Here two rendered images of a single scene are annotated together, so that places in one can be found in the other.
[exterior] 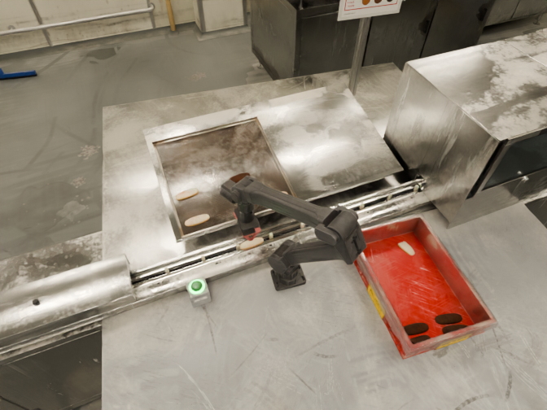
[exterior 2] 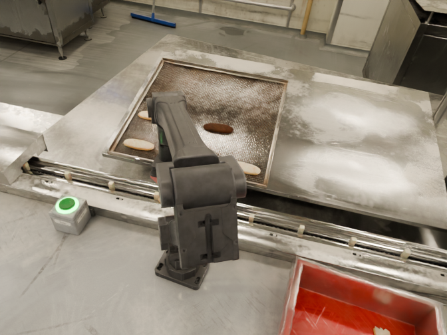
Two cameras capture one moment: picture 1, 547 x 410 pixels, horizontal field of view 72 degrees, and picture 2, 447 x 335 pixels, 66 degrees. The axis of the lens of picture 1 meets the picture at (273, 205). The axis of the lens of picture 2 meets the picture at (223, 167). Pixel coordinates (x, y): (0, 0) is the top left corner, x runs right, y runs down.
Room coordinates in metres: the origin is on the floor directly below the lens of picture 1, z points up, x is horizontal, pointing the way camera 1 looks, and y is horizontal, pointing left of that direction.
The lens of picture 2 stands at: (0.36, -0.36, 1.61)
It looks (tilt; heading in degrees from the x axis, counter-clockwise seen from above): 43 degrees down; 32
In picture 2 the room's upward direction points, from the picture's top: 6 degrees clockwise
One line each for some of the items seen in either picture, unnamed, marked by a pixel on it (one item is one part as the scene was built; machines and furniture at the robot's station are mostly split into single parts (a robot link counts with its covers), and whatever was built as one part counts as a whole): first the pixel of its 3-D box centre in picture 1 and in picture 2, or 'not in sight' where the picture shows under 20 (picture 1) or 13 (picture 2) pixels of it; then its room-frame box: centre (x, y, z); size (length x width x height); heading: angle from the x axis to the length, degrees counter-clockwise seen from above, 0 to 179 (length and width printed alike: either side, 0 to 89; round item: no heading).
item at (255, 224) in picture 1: (246, 213); (169, 150); (0.84, 0.10, 1.04); 0.10 x 0.07 x 0.07; 23
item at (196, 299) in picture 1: (199, 293); (72, 217); (0.63, 0.27, 0.84); 0.08 x 0.08 x 0.11; 23
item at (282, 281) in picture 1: (288, 272); (182, 259); (0.71, -0.06, 0.86); 0.12 x 0.09 x 0.08; 106
